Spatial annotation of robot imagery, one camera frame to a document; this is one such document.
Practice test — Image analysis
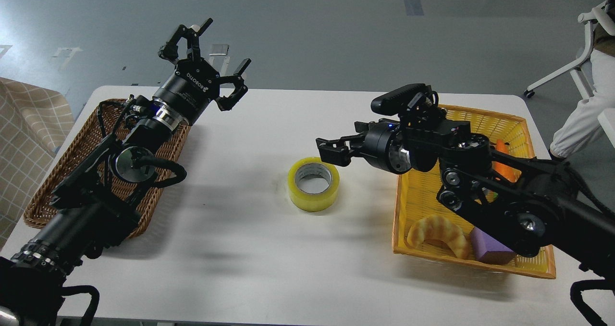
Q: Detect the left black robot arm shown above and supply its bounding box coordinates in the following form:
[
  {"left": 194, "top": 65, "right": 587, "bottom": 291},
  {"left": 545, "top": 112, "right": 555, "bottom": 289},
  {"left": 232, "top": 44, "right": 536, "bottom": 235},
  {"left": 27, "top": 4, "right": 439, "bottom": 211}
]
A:
[{"left": 1, "top": 18, "right": 251, "bottom": 326}]

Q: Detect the seated person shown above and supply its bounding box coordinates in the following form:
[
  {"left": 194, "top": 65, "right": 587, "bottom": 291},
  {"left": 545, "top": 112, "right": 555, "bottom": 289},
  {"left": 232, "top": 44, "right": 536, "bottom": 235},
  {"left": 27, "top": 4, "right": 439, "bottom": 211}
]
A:
[{"left": 549, "top": 24, "right": 615, "bottom": 162}]

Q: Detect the white table edge right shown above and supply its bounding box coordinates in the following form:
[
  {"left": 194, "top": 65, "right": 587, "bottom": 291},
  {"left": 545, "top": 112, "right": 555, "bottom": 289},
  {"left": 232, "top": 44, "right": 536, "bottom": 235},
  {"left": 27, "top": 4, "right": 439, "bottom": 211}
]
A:
[{"left": 597, "top": 108, "right": 615, "bottom": 147}]

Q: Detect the purple foam block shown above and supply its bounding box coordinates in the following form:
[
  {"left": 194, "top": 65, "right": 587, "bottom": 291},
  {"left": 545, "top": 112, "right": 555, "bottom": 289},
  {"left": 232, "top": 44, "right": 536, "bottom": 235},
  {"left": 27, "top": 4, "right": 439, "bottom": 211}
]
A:
[{"left": 470, "top": 227, "right": 517, "bottom": 265}]

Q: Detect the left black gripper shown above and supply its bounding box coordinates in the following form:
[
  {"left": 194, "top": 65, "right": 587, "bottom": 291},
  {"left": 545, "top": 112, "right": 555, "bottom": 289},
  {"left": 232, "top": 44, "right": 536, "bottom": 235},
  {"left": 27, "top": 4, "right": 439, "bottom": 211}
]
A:
[{"left": 153, "top": 18, "right": 252, "bottom": 126}]

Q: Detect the yellow plastic basket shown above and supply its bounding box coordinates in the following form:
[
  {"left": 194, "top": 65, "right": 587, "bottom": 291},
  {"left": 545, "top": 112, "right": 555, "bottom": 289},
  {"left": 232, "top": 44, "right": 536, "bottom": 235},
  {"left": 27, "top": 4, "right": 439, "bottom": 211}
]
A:
[{"left": 392, "top": 105, "right": 556, "bottom": 279}]

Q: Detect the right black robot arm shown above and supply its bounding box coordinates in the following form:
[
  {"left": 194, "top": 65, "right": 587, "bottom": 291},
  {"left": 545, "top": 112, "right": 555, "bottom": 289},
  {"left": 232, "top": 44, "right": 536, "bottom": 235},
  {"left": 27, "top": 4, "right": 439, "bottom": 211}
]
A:
[{"left": 316, "top": 83, "right": 615, "bottom": 326}]

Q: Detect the brown wicker basket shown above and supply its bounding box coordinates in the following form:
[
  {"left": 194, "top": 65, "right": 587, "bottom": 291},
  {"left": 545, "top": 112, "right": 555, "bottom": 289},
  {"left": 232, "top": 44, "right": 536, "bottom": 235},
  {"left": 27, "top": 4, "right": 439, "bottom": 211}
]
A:
[{"left": 24, "top": 96, "right": 190, "bottom": 246}]

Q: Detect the orange toy carrot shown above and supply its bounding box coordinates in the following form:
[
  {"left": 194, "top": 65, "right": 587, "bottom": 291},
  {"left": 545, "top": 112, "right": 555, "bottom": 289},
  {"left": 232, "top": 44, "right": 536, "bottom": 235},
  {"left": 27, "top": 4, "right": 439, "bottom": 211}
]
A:
[{"left": 492, "top": 139, "right": 522, "bottom": 182}]

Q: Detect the yellow tape roll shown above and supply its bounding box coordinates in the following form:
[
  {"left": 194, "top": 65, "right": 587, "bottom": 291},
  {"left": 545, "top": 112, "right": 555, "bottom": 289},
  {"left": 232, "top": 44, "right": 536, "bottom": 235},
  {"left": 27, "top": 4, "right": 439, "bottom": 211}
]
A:
[{"left": 286, "top": 157, "right": 340, "bottom": 212}]

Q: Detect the toy croissant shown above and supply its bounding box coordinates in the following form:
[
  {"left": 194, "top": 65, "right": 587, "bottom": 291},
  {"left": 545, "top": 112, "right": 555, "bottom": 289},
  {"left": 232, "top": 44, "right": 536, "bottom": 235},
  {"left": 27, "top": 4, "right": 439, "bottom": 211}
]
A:
[{"left": 406, "top": 214, "right": 471, "bottom": 260}]

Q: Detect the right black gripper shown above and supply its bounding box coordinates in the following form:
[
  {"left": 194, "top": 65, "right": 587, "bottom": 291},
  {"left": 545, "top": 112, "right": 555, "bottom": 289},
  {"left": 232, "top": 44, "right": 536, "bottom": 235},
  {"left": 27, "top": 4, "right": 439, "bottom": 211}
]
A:
[{"left": 316, "top": 121, "right": 412, "bottom": 175}]

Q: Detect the beige checkered cloth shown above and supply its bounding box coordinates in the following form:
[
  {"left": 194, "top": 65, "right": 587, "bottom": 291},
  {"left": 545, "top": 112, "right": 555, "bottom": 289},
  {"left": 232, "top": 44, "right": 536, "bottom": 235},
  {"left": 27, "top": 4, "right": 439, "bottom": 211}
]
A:
[{"left": 0, "top": 78, "right": 74, "bottom": 246}]

